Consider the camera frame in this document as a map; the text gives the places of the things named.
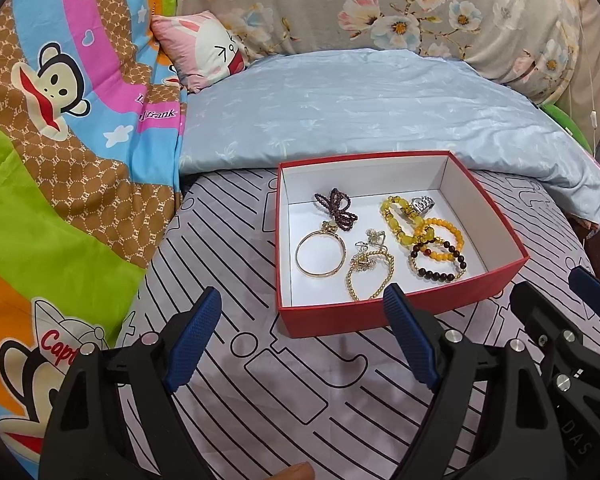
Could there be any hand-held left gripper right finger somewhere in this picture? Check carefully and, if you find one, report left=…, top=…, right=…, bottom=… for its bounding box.
left=382, top=284, right=568, bottom=480

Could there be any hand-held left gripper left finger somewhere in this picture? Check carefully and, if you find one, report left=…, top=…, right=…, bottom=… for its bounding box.
left=39, top=287, right=222, bottom=480

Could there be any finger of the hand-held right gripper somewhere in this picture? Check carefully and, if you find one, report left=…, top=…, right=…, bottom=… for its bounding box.
left=510, top=280, right=597, bottom=362
left=569, top=266, right=600, bottom=356

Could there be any dark brown bead bracelet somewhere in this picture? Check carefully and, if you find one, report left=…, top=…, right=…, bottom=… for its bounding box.
left=409, top=240, right=467, bottom=283

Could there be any red cardboard box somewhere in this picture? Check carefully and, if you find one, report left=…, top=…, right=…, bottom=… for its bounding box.
left=275, top=150, right=531, bottom=338

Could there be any gold bead bracelet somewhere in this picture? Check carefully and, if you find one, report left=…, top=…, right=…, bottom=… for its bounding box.
left=346, top=250, right=396, bottom=302

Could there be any silver rhinestone pendant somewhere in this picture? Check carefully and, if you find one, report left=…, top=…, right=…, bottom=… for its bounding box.
left=364, top=227, right=388, bottom=253

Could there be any orange yellow bead bracelet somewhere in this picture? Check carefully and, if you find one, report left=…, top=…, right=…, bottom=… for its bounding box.
left=414, top=216, right=466, bottom=263

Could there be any chunky yellow stone bracelet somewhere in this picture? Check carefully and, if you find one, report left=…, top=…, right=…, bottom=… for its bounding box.
left=379, top=195, right=431, bottom=253

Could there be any gold bangle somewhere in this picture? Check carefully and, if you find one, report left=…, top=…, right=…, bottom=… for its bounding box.
left=295, top=220, right=350, bottom=277

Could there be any dark purple bead bracelet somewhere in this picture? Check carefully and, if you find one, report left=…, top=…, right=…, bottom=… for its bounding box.
left=314, top=187, right=358, bottom=233

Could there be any person's left hand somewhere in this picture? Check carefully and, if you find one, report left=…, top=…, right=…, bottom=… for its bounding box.
left=279, top=461, right=315, bottom=480

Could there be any grey black-lined bed sheet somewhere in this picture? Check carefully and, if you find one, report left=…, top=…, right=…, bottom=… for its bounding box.
left=112, top=167, right=600, bottom=480

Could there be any green plastic object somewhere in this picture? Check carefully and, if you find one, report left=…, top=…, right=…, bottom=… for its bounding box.
left=539, top=102, right=593, bottom=153

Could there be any colourful cartoon monkey blanket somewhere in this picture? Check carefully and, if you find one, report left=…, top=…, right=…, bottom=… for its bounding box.
left=0, top=0, right=188, bottom=441

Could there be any light blue quilt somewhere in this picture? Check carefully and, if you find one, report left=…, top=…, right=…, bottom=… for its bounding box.
left=177, top=49, right=600, bottom=223

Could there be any pink rabbit pillow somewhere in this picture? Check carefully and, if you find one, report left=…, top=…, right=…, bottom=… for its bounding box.
left=150, top=12, right=251, bottom=93

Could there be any white cord with switch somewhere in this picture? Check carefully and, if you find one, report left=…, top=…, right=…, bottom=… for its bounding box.
left=577, top=25, right=600, bottom=142

